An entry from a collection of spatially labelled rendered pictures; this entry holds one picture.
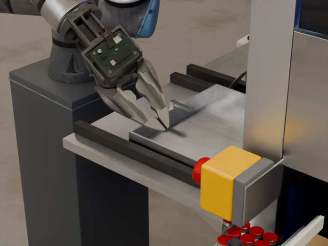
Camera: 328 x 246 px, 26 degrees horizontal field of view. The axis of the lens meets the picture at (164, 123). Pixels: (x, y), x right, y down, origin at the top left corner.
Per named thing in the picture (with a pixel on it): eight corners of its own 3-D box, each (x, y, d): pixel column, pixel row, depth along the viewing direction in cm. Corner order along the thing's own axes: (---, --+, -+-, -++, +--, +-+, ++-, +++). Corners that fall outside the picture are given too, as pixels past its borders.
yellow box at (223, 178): (271, 204, 99) (275, 160, 95) (241, 229, 94) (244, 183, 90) (226, 185, 103) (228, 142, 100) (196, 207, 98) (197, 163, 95)
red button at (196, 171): (227, 183, 100) (228, 159, 99) (210, 195, 98) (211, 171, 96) (205, 174, 103) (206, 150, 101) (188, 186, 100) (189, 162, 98)
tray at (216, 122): (370, 154, 126) (373, 137, 124) (292, 222, 108) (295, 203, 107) (215, 99, 145) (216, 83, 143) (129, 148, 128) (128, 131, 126)
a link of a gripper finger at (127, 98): (149, 134, 99) (109, 85, 101) (150, 144, 105) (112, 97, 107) (166, 121, 100) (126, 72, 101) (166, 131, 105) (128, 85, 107)
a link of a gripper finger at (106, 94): (121, 122, 104) (85, 78, 106) (122, 125, 106) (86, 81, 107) (147, 103, 105) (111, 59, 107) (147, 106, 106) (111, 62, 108)
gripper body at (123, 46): (104, 85, 99) (52, 22, 102) (109, 102, 108) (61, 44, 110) (147, 52, 100) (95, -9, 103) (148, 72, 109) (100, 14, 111)
